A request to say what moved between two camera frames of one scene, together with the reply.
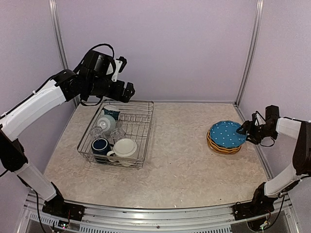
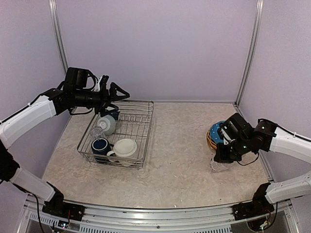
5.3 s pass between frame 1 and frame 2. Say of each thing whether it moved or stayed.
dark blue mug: stayed
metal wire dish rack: stayed
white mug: stayed
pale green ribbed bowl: stayed
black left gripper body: moved
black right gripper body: moved
